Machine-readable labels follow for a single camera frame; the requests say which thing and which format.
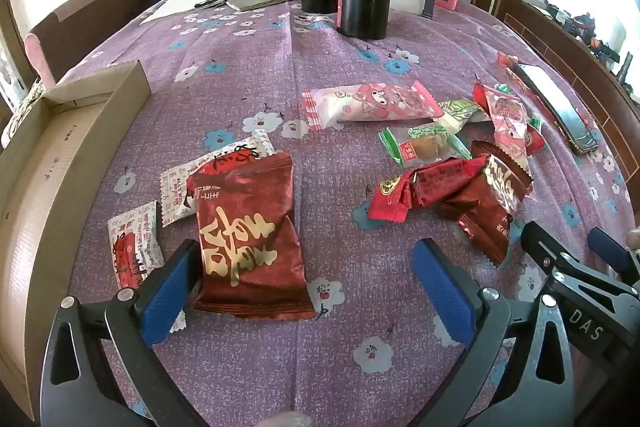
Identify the green white snack packet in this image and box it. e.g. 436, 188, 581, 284
437, 98, 493, 135

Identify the white paper sheet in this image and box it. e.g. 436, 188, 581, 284
140, 0, 243, 26

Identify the large dark red snack packet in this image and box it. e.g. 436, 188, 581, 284
186, 151, 317, 322

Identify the cardboard box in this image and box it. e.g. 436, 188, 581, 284
0, 61, 152, 423

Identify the long pink snack packet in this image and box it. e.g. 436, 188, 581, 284
301, 81, 445, 132

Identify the dark red gold-print packet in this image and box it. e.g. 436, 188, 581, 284
440, 141, 533, 269

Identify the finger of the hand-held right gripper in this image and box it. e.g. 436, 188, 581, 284
520, 221, 640, 378
587, 227, 640, 289

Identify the brown chair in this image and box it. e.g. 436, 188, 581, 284
25, 0, 148, 85

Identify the pink red snack packet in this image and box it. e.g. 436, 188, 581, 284
472, 83, 546, 178

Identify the wooden bench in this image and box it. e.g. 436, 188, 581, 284
492, 0, 640, 228

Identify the floral cushion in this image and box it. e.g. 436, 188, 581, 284
0, 77, 48, 148

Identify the clear green snack packet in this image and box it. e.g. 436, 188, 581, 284
378, 122, 473, 168

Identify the small white red snack packet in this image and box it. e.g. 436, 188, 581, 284
107, 201, 188, 334

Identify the black smartphone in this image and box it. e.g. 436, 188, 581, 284
515, 63, 598, 156

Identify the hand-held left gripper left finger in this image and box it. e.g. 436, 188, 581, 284
42, 239, 207, 427

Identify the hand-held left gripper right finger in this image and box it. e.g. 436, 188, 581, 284
411, 238, 576, 427

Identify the bright red snack packet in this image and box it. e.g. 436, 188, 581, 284
367, 156, 488, 224

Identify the purple floral tablecloth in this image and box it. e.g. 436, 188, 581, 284
65, 0, 636, 427

